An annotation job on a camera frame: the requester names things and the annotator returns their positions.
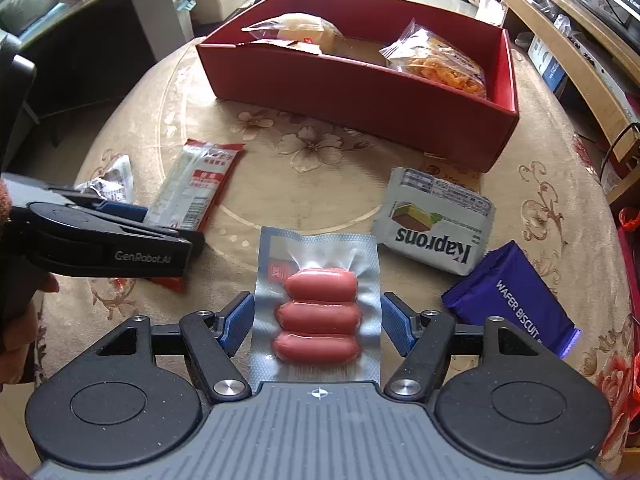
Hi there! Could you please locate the purple biscuit packet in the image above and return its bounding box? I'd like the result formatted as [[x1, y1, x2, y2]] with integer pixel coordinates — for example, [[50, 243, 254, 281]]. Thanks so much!
[[441, 240, 582, 359]]

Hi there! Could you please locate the red and white long packet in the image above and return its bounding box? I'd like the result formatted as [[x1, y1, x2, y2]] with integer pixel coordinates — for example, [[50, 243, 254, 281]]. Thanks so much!
[[145, 139, 246, 293]]

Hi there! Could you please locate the wooden television cabinet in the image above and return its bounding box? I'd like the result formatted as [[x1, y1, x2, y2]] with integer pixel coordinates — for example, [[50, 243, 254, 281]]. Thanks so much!
[[457, 0, 640, 201]]

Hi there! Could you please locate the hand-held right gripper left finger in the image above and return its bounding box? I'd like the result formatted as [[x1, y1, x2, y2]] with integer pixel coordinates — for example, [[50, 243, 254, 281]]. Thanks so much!
[[95, 291, 256, 403]]

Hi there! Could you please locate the red cardboard box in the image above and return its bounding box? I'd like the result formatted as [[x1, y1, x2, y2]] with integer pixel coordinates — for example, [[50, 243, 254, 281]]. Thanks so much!
[[196, 0, 521, 173]]

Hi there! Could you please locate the orange plastic bag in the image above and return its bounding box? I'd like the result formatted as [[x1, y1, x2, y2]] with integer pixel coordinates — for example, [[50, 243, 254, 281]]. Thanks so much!
[[617, 207, 640, 241]]

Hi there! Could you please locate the clear bread packet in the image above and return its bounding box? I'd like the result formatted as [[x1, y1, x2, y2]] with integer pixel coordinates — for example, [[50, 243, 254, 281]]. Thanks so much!
[[241, 12, 346, 56]]

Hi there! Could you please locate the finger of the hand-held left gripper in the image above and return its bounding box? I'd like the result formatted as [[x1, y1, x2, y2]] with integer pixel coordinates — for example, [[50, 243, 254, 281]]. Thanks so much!
[[10, 202, 205, 257], [0, 172, 148, 221]]

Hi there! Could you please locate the silver media player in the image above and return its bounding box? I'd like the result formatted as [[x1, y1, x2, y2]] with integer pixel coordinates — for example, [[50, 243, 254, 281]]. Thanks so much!
[[565, 35, 640, 126]]

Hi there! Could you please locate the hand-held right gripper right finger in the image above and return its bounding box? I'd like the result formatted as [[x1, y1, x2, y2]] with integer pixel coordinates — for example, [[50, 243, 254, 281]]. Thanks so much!
[[380, 291, 543, 403]]

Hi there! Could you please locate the person's left hand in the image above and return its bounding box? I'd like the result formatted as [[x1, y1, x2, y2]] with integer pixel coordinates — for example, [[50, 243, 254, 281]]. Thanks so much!
[[0, 275, 60, 386]]

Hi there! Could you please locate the small silver packet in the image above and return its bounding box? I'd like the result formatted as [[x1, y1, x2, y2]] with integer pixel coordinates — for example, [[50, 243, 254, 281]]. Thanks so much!
[[74, 154, 136, 206]]

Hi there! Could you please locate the clear packet of yellow crisps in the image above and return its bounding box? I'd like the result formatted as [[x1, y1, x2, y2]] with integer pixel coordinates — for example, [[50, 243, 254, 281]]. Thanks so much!
[[378, 18, 488, 100]]

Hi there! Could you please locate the vacuum sausage packet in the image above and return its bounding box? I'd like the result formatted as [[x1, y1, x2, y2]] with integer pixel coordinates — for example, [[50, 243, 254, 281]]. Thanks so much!
[[248, 226, 383, 393]]

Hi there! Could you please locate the dark long coffee table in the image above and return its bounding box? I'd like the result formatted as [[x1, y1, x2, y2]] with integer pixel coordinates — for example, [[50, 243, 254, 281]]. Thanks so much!
[[0, 0, 201, 126]]

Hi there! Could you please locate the black power cable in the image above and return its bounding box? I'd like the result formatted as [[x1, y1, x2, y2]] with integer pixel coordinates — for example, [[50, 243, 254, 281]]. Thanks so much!
[[600, 122, 640, 181]]

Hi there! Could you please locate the grey wafer packet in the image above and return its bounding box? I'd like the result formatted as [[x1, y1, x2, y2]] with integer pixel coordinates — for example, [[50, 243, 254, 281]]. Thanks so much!
[[371, 167, 497, 277]]

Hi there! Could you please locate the white crumpled bag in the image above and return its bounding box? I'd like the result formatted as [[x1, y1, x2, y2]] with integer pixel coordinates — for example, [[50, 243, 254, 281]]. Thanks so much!
[[475, 0, 505, 26]]

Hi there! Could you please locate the blue and white box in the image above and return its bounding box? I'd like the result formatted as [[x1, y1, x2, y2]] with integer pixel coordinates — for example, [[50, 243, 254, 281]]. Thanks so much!
[[527, 35, 568, 96]]

